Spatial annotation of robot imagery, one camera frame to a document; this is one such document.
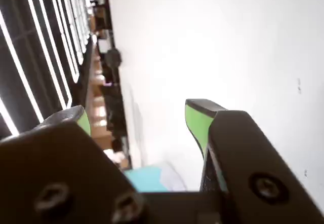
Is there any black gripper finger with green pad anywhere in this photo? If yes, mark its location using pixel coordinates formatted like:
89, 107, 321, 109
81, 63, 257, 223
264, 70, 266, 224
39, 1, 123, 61
184, 98, 324, 224
0, 105, 150, 224

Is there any teal whale-shaped bin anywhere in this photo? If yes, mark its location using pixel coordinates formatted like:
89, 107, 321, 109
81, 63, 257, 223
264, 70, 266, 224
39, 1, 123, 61
124, 161, 188, 193

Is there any dark office desk row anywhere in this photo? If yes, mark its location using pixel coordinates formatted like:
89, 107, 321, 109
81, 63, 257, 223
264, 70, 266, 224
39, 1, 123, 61
83, 0, 133, 170

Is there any black office chair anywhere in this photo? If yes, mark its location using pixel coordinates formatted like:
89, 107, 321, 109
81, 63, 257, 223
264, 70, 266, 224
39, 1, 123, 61
105, 48, 124, 84

